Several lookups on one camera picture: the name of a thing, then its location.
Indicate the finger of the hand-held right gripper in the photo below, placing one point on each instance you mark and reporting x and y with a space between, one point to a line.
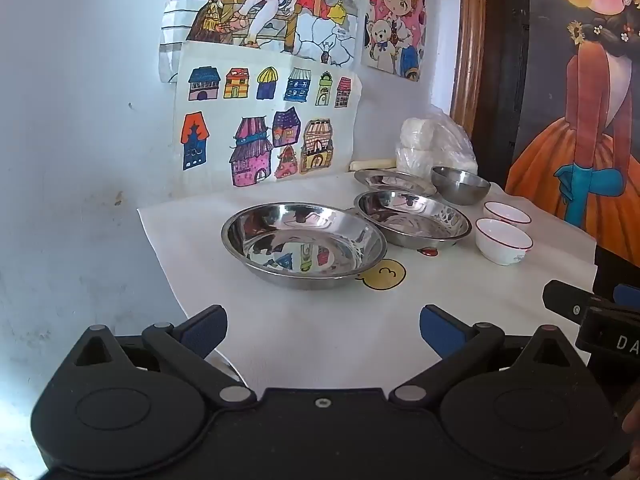
628 293
565 301

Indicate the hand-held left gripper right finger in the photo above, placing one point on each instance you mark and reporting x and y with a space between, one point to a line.
441 329

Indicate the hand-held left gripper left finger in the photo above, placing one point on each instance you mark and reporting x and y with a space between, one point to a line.
205 329

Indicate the white red-rimmed bowl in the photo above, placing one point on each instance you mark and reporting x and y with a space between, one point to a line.
507 212
502 242

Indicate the medium steel plate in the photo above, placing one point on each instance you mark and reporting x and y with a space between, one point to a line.
415 217

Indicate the large steel plate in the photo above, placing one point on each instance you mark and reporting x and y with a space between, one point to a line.
300 240

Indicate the steel bowl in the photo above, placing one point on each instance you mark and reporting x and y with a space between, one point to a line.
457 187

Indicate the small steel plate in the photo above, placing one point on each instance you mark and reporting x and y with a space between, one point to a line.
387 180

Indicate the person's right hand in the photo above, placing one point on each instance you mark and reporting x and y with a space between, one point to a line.
634 417

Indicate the black furniture panel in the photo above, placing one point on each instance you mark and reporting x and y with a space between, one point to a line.
616 266

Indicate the white printed tablecloth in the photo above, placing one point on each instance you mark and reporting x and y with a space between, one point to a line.
325 320

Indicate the orange dress woman painting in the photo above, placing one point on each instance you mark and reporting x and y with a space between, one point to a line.
595 125

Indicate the cream stick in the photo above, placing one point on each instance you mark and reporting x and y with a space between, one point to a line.
370 164

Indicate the plastic bag of white rolls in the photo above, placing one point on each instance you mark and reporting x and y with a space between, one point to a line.
435 145

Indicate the houses drawing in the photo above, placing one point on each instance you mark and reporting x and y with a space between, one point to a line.
225 120

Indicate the girl with bear drawing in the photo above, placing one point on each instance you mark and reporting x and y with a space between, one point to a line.
395 15

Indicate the child with fan drawing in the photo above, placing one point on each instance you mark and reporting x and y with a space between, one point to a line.
280 5

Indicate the black frame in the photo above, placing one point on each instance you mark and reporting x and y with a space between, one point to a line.
507 60

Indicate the wooden frame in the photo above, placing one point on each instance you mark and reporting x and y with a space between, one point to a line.
467 45

